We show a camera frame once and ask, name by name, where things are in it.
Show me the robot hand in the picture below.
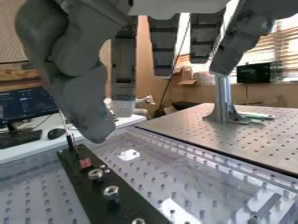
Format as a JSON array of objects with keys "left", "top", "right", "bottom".
[{"left": 15, "top": 0, "right": 298, "bottom": 144}]

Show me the large steel nut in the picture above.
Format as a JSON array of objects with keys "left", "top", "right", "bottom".
[{"left": 87, "top": 168, "right": 104, "bottom": 180}]

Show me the medium steel nut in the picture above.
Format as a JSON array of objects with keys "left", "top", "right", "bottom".
[{"left": 103, "top": 185, "right": 120, "bottom": 198}]

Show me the computer screen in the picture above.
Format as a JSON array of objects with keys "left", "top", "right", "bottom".
[{"left": 0, "top": 86, "right": 61, "bottom": 127}]

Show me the small white jointed device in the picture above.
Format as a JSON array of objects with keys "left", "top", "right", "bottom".
[{"left": 134, "top": 94, "right": 158, "bottom": 110}]

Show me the black mouse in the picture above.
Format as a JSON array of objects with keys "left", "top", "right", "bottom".
[{"left": 47, "top": 127, "right": 69, "bottom": 141}]

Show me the thin stick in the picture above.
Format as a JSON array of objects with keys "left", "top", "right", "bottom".
[{"left": 59, "top": 112, "right": 76, "bottom": 152}]

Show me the black keyboard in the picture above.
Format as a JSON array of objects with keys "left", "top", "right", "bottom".
[{"left": 0, "top": 128, "right": 45, "bottom": 150}]

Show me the white desk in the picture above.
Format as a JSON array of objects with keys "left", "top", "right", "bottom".
[{"left": 0, "top": 112, "right": 148, "bottom": 165}]

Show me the cardboard box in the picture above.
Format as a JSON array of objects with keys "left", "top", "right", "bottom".
[{"left": 176, "top": 65, "right": 203, "bottom": 86}]

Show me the small red piece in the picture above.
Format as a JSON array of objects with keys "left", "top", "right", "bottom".
[{"left": 79, "top": 157, "right": 94, "bottom": 168}]

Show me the black plate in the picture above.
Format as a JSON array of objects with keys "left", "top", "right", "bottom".
[{"left": 57, "top": 143, "right": 179, "bottom": 224}]

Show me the metal column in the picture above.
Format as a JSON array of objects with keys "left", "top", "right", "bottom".
[{"left": 203, "top": 73, "right": 252, "bottom": 125}]

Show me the black box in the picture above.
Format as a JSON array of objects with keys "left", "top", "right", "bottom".
[{"left": 236, "top": 61, "right": 287, "bottom": 85}]

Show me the clear box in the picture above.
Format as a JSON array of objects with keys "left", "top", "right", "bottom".
[{"left": 0, "top": 126, "right": 298, "bottom": 224}]

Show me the small square metal bracket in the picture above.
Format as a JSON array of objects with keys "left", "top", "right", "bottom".
[{"left": 116, "top": 148, "right": 143, "bottom": 162}]

